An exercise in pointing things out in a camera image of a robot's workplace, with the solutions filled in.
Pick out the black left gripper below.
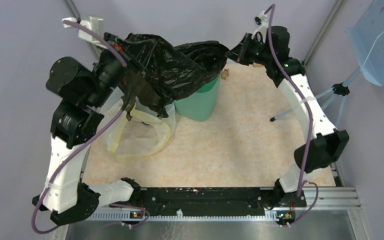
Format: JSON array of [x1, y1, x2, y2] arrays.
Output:
[[86, 31, 159, 108]]

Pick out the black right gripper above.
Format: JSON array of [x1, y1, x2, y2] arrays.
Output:
[[223, 33, 272, 67]]

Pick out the black trash bag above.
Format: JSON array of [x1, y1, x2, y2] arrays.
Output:
[[110, 33, 229, 120]]

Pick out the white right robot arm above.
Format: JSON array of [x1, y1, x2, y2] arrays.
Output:
[[226, 26, 350, 206]]

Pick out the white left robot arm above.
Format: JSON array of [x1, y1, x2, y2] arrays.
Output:
[[32, 32, 141, 226]]

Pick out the green plastic trash bin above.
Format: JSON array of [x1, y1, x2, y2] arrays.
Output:
[[174, 74, 221, 122]]

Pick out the wooden block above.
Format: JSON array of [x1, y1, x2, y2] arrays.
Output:
[[252, 63, 263, 68]]

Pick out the small wooden toy pieces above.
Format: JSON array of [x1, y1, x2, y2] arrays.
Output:
[[220, 68, 230, 80]]

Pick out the clear yellow plastic bag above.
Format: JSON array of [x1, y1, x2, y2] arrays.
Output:
[[100, 99, 176, 161]]

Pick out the light blue tripod stand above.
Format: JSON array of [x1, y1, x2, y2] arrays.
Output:
[[270, 67, 362, 126]]

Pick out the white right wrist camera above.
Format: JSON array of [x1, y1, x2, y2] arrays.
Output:
[[252, 10, 269, 39]]

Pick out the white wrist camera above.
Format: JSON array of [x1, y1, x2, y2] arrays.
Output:
[[61, 15, 107, 49], [252, 10, 269, 39]]

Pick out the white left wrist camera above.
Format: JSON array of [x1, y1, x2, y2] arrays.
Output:
[[61, 15, 107, 49]]

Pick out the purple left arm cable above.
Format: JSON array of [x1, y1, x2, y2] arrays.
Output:
[[30, 19, 128, 235]]

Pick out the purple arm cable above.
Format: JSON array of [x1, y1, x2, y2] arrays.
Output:
[[30, 19, 128, 235], [264, 3, 319, 229]]

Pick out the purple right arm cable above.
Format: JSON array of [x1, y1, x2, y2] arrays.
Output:
[[264, 3, 319, 229]]

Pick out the white toothed cable rail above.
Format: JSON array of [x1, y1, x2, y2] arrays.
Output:
[[86, 208, 279, 222]]

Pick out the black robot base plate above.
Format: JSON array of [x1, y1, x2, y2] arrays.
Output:
[[127, 187, 307, 217]]

